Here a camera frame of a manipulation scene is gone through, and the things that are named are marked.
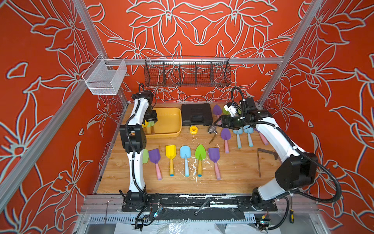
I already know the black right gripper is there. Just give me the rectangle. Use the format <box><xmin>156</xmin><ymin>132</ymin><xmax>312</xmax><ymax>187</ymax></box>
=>
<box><xmin>216</xmin><ymin>113</ymin><xmax>252</xmax><ymax>129</ymax></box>

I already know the pink handled tool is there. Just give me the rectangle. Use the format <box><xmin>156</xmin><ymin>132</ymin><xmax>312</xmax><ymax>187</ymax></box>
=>
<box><xmin>221</xmin><ymin>128</ymin><xmax>231</xmax><ymax>154</ymax></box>

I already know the purple square shovel pink handle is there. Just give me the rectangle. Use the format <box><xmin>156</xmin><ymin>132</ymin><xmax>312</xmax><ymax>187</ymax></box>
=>
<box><xmin>255</xmin><ymin>128</ymin><xmax>269</xmax><ymax>145</ymax></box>

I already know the purple shovel blade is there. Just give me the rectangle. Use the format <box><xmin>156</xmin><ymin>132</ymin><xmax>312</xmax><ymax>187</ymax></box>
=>
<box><xmin>149</xmin><ymin>149</ymin><xmax>162</xmax><ymax>180</ymax></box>

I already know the yellow shovel yellow handle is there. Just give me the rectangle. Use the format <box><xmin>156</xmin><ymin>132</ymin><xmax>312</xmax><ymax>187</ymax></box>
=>
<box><xmin>166</xmin><ymin>145</ymin><xmax>176</xmax><ymax>176</ymax></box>

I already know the light green shovel blade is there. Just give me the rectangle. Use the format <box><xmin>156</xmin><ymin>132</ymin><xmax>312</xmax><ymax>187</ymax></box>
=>
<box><xmin>142</xmin><ymin>149</ymin><xmax>149</xmax><ymax>164</ymax></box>

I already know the small green shovel wooden handle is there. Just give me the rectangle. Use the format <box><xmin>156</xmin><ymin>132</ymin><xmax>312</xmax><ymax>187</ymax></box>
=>
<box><xmin>195</xmin><ymin>144</ymin><xmax>206</xmax><ymax>177</ymax></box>

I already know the blue shovel white handle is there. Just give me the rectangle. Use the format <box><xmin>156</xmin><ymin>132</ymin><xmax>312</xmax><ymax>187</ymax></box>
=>
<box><xmin>180</xmin><ymin>145</ymin><xmax>191</xmax><ymax>177</ymax></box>

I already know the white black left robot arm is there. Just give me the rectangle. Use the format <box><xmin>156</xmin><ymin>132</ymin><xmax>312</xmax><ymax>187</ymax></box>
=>
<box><xmin>119</xmin><ymin>83</ymin><xmax>157</xmax><ymax>209</ymax></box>

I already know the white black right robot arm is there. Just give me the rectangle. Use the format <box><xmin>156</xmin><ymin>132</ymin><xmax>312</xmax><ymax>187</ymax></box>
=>
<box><xmin>218</xmin><ymin>86</ymin><xmax>342</xmax><ymax>210</ymax></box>

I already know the yellow storage box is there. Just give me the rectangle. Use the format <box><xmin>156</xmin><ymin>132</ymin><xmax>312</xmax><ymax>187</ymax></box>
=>
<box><xmin>145</xmin><ymin>107</ymin><xmax>182</xmax><ymax>139</ymax></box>

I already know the black plastic tool case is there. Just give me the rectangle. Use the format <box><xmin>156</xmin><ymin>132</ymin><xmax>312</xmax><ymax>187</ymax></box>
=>
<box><xmin>181</xmin><ymin>103</ymin><xmax>213</xmax><ymax>126</ymax></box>

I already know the hex key on table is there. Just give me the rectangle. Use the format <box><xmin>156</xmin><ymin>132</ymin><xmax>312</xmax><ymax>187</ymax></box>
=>
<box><xmin>257</xmin><ymin>148</ymin><xmax>279</xmax><ymax>178</ymax></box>

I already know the yellow tape roll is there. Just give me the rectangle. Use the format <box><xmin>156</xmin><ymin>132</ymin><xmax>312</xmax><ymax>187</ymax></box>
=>
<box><xmin>190</xmin><ymin>126</ymin><xmax>198</xmax><ymax>135</ymax></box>

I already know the yellow black screwdriver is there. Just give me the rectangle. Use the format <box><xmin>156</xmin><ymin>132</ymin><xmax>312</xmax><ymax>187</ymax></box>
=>
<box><xmin>289</xmin><ymin>209</ymin><xmax>295</xmax><ymax>224</ymax></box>

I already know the black wire wall basket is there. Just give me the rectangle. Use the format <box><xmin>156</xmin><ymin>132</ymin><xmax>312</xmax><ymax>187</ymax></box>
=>
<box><xmin>144</xmin><ymin>56</ymin><xmax>232</xmax><ymax>88</ymax></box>

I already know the clear mesh wall basket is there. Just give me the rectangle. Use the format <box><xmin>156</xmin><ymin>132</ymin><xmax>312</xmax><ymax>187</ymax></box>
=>
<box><xmin>82</xmin><ymin>55</ymin><xmax>128</xmax><ymax>95</ymax></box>

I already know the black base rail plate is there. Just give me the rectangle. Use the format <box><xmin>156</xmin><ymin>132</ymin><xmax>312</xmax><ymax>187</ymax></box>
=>
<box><xmin>121</xmin><ymin>193</ymin><xmax>260</xmax><ymax>212</ymax></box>

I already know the wrench on base rail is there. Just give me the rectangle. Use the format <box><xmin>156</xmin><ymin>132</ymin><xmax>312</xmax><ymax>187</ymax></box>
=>
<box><xmin>194</xmin><ymin>198</ymin><xmax>213</xmax><ymax>216</ymax></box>

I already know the grey cable duct strip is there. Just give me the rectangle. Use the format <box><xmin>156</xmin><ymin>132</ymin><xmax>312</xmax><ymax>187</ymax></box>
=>
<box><xmin>87</xmin><ymin>213</ymin><xmax>256</xmax><ymax>224</ymax></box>

